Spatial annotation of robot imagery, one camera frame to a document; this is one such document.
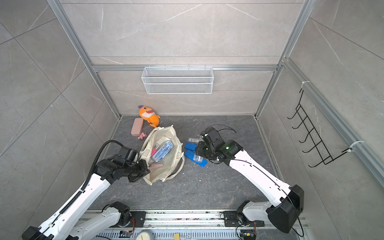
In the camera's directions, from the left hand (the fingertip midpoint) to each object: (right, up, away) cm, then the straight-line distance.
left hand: (153, 168), depth 75 cm
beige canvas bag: (+9, +2, +7) cm, 11 cm away
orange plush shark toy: (-15, +32, +36) cm, 50 cm away
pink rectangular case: (-23, +22, +36) cm, 48 cm away
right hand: (+23, +9, 0) cm, 25 cm away
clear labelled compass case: (+21, +12, +28) cm, 37 cm away
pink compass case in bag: (-1, +8, +2) cm, 9 cm away
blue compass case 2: (+2, +7, +19) cm, 20 cm away
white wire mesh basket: (+9, +54, +26) cm, 60 cm away
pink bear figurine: (-16, +15, +29) cm, 37 cm away
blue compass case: (+18, +3, +23) cm, 29 cm away
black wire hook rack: (+77, +18, -6) cm, 79 cm away
